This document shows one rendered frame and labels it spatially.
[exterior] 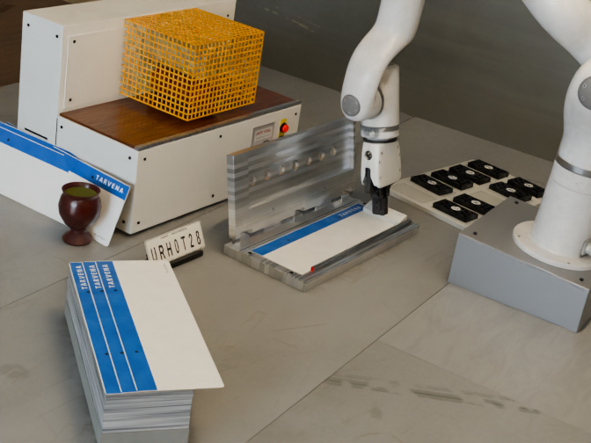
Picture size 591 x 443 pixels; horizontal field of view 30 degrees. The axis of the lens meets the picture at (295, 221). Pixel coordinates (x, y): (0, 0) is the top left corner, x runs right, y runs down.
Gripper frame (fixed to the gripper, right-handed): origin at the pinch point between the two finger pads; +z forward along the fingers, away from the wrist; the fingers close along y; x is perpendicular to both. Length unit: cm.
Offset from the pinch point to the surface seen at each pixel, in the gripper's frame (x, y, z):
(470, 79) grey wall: 77, 191, 7
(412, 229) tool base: -6.9, 2.6, 5.2
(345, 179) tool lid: 10.0, 1.2, -4.3
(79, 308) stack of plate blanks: 3, -87, -4
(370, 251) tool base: -6.9, -14.9, 5.4
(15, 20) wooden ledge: 158, 34, -29
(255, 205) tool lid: 10.7, -31.0, -6.1
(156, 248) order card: 17, -54, -2
